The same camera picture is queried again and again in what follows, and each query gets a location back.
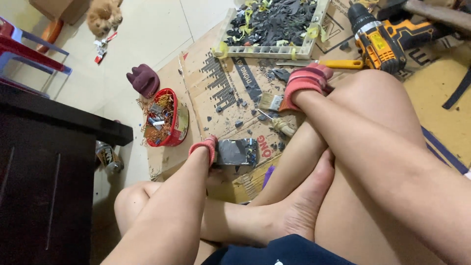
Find black strap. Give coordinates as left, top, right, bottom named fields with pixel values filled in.
left=442, top=66, right=471, bottom=110

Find dark blue shorts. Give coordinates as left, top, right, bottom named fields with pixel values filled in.
left=200, top=234, right=355, bottom=265

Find plastic bottle with label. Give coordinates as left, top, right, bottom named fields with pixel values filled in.
left=96, top=141, right=124, bottom=175

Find wooden handled hammer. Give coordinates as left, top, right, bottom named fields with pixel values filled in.
left=377, top=0, right=471, bottom=37

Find brown plush toy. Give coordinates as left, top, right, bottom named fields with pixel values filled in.
left=86, top=0, right=124, bottom=37

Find scattered black chips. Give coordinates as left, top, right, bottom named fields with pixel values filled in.
left=202, top=59, right=295, bottom=153

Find person's leg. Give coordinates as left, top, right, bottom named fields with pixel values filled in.
left=250, top=69, right=447, bottom=265
left=114, top=147, right=336, bottom=248

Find grey circuit board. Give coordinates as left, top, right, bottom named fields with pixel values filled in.
left=215, top=138, right=258, bottom=167

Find flattened printed cardboard sheet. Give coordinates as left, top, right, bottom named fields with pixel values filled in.
left=146, top=0, right=471, bottom=205

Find yellow floor mat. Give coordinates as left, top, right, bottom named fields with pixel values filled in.
left=403, top=44, right=471, bottom=175

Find paint brush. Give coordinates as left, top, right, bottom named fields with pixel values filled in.
left=259, top=93, right=288, bottom=112

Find dark wooden cabinet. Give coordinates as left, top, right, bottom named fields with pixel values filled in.
left=0, top=82, right=134, bottom=265

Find person's right leg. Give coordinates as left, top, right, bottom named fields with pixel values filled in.
left=250, top=69, right=447, bottom=265

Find red basket of copper wire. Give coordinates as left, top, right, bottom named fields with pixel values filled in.
left=137, top=88, right=184, bottom=147

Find person's right hand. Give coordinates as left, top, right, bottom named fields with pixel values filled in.
left=278, top=63, right=335, bottom=112

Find pile of black scraps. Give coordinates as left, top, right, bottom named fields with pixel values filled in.
left=224, top=0, right=319, bottom=48

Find white plastic tray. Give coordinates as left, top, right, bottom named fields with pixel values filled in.
left=213, top=0, right=331, bottom=60

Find purple plastic tool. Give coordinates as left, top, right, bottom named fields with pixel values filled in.
left=262, top=165, right=276, bottom=190

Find person's left hand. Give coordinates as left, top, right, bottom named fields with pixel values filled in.
left=188, top=134, right=220, bottom=168

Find red white small package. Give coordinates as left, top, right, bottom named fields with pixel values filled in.
left=93, top=32, right=118, bottom=64

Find yellow handled knife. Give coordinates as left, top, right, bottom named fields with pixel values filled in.
left=275, top=60, right=364, bottom=70

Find brown cardboard box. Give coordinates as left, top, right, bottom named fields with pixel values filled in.
left=29, top=0, right=92, bottom=26

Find orange plastic stool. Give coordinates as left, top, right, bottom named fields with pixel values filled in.
left=36, top=19, right=64, bottom=54

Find person's left leg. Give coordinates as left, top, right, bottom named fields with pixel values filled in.
left=114, top=147, right=336, bottom=248

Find red plastic chair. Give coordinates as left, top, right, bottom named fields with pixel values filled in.
left=0, top=16, right=73, bottom=98

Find yellow black cordless drill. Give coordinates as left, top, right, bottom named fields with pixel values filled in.
left=347, top=3, right=457, bottom=74

